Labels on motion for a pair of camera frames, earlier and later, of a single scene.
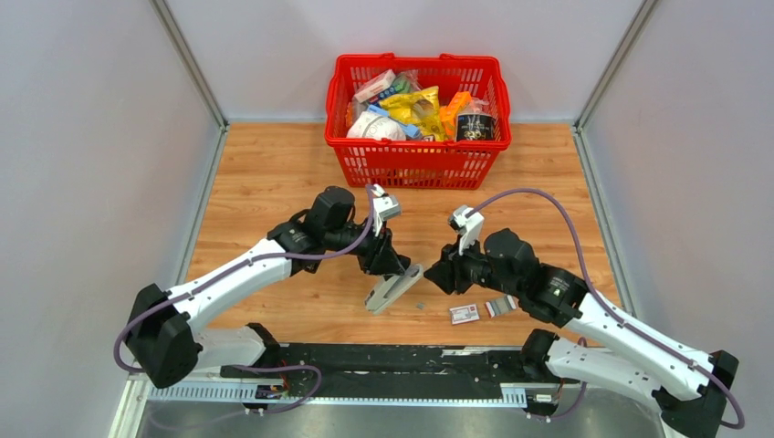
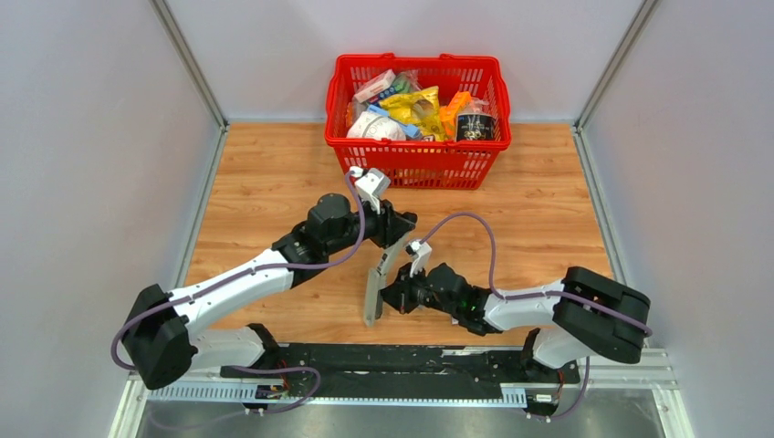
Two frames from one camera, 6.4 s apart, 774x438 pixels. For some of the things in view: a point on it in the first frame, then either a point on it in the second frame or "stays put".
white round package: (370, 125) stays put
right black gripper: (447, 273) -> (399, 293)
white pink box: (374, 86) stays put
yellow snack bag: (421, 109) stays put
